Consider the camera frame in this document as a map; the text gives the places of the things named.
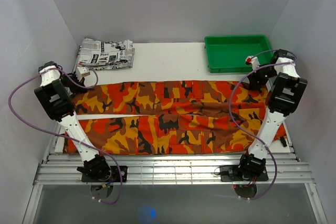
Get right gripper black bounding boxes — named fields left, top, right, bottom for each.
left=247, top=63, right=278, bottom=91

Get orange camouflage trousers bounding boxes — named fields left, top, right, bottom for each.
left=64, top=80, right=288, bottom=155

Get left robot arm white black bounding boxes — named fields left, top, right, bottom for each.
left=34, top=61, right=112, bottom=182

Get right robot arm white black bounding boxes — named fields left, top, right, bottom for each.
left=237, top=49, right=308, bottom=180

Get folded newspaper print trousers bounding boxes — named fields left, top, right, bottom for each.
left=78, top=38, right=135, bottom=70

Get green plastic tray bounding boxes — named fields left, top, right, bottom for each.
left=204, top=35, right=273, bottom=73

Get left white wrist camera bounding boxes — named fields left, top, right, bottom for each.
left=75, top=66, right=90, bottom=81

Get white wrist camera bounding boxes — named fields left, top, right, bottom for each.
left=245, top=56, right=260, bottom=70
left=75, top=66, right=90, bottom=81

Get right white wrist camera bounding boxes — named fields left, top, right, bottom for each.
left=245, top=56, right=260, bottom=70

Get aluminium rail frame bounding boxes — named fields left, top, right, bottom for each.
left=34, top=137, right=315, bottom=185

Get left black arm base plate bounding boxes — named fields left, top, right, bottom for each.
left=80, top=166, right=128, bottom=183

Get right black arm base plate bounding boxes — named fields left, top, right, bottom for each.
left=219, top=165, right=269, bottom=182

